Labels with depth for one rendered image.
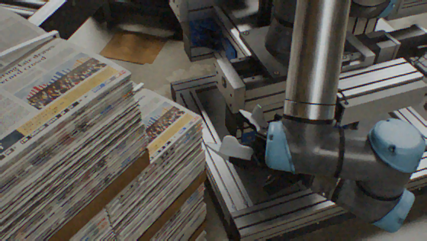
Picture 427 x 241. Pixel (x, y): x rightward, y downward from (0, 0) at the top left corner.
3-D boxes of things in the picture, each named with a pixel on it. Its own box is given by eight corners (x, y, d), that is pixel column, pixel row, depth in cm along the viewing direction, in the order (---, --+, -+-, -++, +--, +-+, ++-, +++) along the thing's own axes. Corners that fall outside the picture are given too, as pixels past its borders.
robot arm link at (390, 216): (423, 182, 66) (406, 212, 72) (357, 151, 70) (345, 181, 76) (407, 216, 61) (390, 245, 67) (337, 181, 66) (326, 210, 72)
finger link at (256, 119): (252, 90, 84) (277, 118, 78) (251, 110, 88) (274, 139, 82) (239, 94, 83) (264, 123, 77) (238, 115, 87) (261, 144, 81)
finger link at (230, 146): (206, 126, 76) (255, 132, 75) (206, 146, 81) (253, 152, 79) (203, 137, 74) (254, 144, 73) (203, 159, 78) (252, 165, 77)
